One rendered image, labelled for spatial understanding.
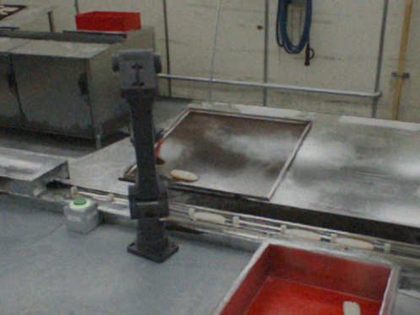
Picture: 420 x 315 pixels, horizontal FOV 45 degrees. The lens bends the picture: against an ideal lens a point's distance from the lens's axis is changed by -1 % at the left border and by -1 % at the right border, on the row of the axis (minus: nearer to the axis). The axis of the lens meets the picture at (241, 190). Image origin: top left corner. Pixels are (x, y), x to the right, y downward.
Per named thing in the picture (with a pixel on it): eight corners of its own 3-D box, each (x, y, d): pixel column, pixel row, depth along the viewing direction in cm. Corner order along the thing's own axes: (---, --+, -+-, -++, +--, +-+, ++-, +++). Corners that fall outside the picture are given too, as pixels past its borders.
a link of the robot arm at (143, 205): (139, 234, 134) (159, 232, 135) (135, 200, 129) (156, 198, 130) (138, 218, 142) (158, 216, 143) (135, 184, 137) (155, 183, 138)
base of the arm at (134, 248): (125, 251, 139) (160, 264, 133) (122, 225, 135) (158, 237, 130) (146, 237, 145) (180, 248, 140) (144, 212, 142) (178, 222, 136)
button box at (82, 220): (66, 240, 151) (60, 206, 146) (82, 227, 157) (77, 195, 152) (89, 245, 148) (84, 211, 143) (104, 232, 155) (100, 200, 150)
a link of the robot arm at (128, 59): (111, 77, 104) (161, 75, 106) (112, 45, 114) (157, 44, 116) (131, 226, 135) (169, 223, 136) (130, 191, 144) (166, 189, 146)
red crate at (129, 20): (75, 29, 474) (73, 15, 468) (95, 24, 505) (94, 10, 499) (124, 31, 461) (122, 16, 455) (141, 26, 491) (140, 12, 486)
